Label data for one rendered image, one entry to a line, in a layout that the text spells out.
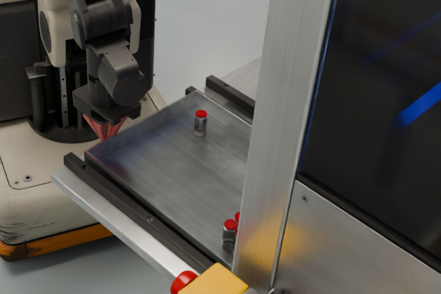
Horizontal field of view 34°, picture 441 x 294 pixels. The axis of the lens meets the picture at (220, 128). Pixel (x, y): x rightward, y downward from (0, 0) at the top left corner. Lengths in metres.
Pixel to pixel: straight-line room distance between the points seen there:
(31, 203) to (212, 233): 1.00
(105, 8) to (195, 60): 1.99
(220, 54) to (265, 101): 2.38
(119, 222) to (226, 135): 0.28
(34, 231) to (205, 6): 1.67
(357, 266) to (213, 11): 2.71
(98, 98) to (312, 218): 0.50
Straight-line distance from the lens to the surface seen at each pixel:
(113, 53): 1.07
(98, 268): 2.22
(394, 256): 0.73
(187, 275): 0.90
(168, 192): 1.18
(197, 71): 2.99
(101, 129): 1.19
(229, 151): 1.26
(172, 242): 1.08
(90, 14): 1.07
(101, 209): 1.16
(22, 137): 2.23
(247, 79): 1.44
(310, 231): 0.78
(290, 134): 0.73
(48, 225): 2.11
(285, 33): 0.68
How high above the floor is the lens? 1.71
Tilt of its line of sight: 39 degrees down
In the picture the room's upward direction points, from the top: 6 degrees clockwise
